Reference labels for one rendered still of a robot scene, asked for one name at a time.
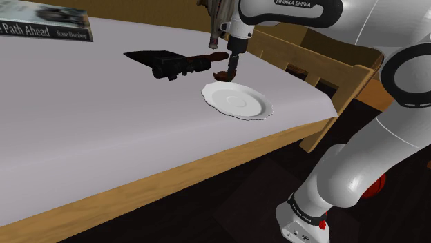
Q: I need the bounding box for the wooden bed with white sheet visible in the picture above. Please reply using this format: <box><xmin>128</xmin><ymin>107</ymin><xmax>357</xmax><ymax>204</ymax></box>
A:
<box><xmin>0</xmin><ymin>0</ymin><xmax>385</xmax><ymax>243</ymax></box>

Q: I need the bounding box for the grey book with white lettering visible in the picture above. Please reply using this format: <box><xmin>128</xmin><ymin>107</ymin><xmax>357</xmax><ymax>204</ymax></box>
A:
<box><xmin>0</xmin><ymin>0</ymin><xmax>94</xmax><ymax>43</ymax></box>

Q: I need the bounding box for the brown patterned hanging cloth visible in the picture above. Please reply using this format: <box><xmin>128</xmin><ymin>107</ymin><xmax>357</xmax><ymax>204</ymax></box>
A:
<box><xmin>196</xmin><ymin>0</ymin><xmax>240</xmax><ymax>50</ymax></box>

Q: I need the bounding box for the black tool with brown handle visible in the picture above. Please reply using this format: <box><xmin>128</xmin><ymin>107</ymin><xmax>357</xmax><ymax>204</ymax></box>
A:
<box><xmin>122</xmin><ymin>50</ymin><xmax>231</xmax><ymax>82</ymax></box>

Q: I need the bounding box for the small brown round piece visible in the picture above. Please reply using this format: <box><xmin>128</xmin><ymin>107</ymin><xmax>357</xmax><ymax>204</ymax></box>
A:
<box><xmin>213</xmin><ymin>70</ymin><xmax>234</xmax><ymax>84</ymax></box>

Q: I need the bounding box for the white scalloped plate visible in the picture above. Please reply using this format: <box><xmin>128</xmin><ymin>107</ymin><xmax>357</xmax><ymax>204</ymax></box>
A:
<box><xmin>200</xmin><ymin>81</ymin><xmax>274</xmax><ymax>122</ymax></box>

